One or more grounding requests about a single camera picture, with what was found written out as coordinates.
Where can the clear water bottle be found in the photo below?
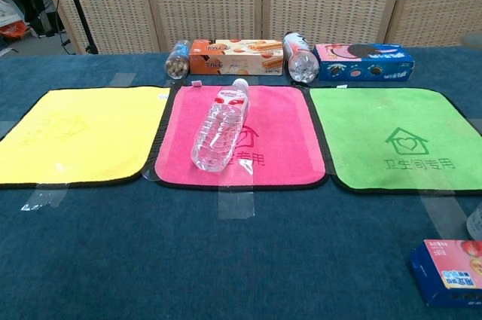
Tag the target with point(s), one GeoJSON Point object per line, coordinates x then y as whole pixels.
{"type": "Point", "coordinates": [218, 128]}

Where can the pink-label drink bottle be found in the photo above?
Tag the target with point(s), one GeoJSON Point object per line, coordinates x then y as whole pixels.
{"type": "Point", "coordinates": [301, 60]}

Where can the large blue Oreo box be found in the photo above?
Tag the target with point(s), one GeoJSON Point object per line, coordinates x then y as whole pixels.
{"type": "Point", "coordinates": [376, 67]}

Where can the green microfiber cloth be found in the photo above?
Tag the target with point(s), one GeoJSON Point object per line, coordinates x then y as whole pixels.
{"type": "Point", "coordinates": [357, 128]}

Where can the clear tape strip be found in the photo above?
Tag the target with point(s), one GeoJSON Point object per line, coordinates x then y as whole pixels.
{"type": "Point", "coordinates": [123, 80]}
{"type": "Point", "coordinates": [444, 211]}
{"type": "Point", "coordinates": [49, 195]}
{"type": "Point", "coordinates": [237, 205]}
{"type": "Point", "coordinates": [476, 127]}

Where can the orange egg roll box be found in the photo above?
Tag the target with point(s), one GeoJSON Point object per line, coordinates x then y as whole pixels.
{"type": "Point", "coordinates": [226, 58]}

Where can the pink microfiber cloth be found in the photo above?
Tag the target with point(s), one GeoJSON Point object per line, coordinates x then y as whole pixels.
{"type": "Point", "coordinates": [286, 139]}

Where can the small blue-label snack jar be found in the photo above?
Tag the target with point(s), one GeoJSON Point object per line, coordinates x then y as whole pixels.
{"type": "Point", "coordinates": [177, 62]}

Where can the slim blue Oreo box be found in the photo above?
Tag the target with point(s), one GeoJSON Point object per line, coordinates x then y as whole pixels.
{"type": "Point", "coordinates": [452, 275]}

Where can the black tripod stand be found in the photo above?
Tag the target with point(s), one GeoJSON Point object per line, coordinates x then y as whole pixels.
{"type": "Point", "coordinates": [77, 7]}

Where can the yellow microfiber cloth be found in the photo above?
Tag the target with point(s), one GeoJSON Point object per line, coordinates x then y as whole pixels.
{"type": "Point", "coordinates": [75, 135]}

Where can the dark blue table cover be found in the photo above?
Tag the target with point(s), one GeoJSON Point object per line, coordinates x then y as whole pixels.
{"type": "Point", "coordinates": [150, 259]}

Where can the orange plastic bag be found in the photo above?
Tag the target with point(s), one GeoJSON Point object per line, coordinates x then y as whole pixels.
{"type": "Point", "coordinates": [15, 30]}

